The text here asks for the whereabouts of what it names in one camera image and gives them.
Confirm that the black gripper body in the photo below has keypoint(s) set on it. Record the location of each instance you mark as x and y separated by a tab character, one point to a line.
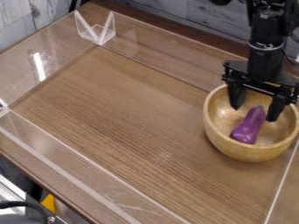
261	72

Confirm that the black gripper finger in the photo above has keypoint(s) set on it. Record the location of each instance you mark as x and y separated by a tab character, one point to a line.
277	107
237	94

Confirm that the purple toy eggplant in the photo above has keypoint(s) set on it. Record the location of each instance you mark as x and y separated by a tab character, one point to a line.
246	132

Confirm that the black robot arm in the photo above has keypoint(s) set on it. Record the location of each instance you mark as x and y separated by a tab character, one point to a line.
273	19

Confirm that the light wooden bowl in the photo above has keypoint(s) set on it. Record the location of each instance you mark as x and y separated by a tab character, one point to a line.
221	118

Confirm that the yellow black device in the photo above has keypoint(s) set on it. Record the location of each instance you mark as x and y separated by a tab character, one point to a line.
50	206

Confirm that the clear acrylic barrier wall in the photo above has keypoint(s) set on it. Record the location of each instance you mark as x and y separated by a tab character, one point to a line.
102	123

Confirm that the clear acrylic corner bracket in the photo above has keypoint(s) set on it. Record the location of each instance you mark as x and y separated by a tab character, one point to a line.
100	34

